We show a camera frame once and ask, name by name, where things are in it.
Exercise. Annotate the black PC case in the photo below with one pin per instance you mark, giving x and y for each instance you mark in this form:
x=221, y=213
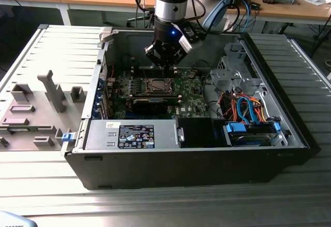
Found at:
x=168, y=170

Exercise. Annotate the CPU socket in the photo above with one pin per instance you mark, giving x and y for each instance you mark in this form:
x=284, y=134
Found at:
x=174, y=90

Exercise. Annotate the pale grey device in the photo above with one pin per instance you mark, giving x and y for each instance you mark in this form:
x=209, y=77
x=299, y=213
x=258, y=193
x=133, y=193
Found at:
x=11, y=220

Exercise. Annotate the graphics card with heatsink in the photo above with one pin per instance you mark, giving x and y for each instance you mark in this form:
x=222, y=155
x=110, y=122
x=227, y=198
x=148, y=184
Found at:
x=150, y=106

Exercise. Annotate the green motherboard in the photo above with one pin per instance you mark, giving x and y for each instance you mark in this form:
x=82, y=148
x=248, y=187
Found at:
x=192, y=101

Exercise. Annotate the grey parts rack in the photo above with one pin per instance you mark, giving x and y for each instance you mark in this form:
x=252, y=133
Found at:
x=38, y=127

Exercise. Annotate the silver power supply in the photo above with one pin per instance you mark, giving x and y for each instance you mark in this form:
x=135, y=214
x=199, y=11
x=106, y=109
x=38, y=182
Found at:
x=101, y=136

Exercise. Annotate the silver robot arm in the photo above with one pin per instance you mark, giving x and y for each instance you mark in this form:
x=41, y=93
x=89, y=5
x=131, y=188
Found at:
x=169, y=7

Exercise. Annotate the blue case latch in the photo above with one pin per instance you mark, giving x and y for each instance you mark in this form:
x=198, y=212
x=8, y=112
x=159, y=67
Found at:
x=68, y=137

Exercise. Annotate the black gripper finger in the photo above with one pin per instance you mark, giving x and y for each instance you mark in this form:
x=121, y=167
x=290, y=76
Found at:
x=150, y=52
x=179, y=57

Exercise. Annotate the blue disk carrier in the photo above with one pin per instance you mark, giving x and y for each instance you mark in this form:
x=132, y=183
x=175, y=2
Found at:
x=234, y=128

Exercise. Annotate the round coin battery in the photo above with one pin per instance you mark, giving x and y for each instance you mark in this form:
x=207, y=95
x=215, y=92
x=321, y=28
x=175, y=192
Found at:
x=191, y=75

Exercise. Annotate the white barcode sticker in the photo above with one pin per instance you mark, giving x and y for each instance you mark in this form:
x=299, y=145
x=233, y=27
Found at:
x=113, y=125

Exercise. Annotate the black plastic shroud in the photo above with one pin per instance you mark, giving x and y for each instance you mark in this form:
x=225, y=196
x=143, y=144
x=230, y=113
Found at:
x=196, y=132

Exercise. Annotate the black rating label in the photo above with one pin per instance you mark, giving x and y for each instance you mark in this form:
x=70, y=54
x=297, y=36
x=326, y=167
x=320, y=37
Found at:
x=135, y=136

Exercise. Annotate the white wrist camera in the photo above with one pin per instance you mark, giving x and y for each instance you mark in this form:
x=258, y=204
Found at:
x=185, y=44

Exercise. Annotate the thin metal locking lever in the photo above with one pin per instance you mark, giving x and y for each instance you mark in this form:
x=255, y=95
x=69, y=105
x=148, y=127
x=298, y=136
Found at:
x=157, y=79
x=160, y=92

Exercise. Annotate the hard disk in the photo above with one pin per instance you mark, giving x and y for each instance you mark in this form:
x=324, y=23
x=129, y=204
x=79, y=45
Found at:
x=248, y=141

